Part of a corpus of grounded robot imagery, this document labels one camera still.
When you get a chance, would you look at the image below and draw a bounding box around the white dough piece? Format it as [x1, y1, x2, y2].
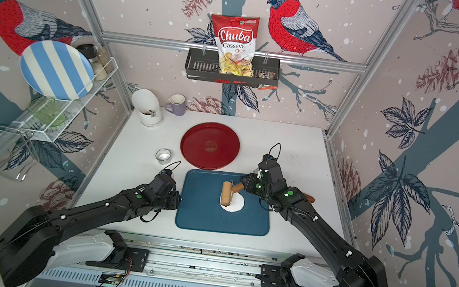
[220, 192, 245, 213]

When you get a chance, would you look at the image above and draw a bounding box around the wooden rolling pin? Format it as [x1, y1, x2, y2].
[220, 181, 245, 206]

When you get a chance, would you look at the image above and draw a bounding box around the teal plastic tray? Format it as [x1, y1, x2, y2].
[175, 169, 270, 237]

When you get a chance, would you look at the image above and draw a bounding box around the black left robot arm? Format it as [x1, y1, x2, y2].
[0, 169, 181, 287]

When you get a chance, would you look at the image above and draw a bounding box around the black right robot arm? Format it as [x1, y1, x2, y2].
[240, 154, 388, 287]

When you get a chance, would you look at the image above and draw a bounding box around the small round metal cutter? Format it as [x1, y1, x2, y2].
[155, 148, 172, 165]

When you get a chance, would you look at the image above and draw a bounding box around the round red tray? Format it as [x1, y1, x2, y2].
[180, 122, 241, 170]

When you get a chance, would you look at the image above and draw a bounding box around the white cutlery holder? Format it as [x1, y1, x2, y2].
[131, 89, 164, 128]

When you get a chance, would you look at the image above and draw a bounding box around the purple mug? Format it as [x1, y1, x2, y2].
[164, 94, 186, 117]

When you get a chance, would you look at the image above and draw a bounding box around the green glass cup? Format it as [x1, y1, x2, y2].
[27, 96, 66, 127]

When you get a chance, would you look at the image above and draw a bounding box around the red cassava chips bag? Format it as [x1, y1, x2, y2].
[211, 15, 260, 77]

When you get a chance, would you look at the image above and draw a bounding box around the dark lid spice jar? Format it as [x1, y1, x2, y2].
[76, 43, 98, 63]

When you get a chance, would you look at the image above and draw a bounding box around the blue white striped plate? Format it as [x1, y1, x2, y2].
[20, 40, 95, 101]

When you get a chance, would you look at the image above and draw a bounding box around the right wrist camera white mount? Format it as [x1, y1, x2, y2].
[257, 153, 280, 176]

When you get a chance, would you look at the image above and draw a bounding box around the metal spatula wooden handle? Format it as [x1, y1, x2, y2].
[304, 194, 315, 204]

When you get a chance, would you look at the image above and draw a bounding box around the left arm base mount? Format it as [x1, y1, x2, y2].
[85, 230, 150, 273]

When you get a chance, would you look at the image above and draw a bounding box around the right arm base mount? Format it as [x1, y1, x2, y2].
[255, 253, 305, 287]

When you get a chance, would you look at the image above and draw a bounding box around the black wire wall basket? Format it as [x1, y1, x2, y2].
[184, 49, 280, 88]

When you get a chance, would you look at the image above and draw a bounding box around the white wire wall shelf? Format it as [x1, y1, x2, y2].
[0, 57, 119, 181]

